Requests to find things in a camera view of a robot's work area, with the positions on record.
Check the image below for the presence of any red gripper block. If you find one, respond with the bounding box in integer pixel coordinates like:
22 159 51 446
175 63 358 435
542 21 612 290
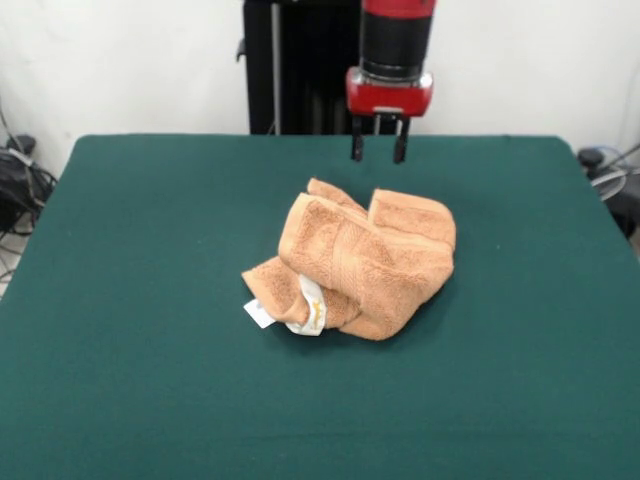
345 68 434 165

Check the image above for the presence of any tan terry towel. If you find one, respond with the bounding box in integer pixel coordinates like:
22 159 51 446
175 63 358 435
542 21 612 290
241 177 457 343

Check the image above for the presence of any black equipment box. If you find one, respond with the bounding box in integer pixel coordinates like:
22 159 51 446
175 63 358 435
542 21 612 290
607 192 640 239

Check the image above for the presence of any dark green table cloth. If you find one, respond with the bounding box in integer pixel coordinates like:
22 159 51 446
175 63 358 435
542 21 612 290
0 133 640 480

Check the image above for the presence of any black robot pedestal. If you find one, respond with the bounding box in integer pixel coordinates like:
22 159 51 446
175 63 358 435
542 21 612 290
236 0 401 136

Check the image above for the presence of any black cable bundle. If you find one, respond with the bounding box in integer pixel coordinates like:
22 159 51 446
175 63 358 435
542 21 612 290
0 147 59 239

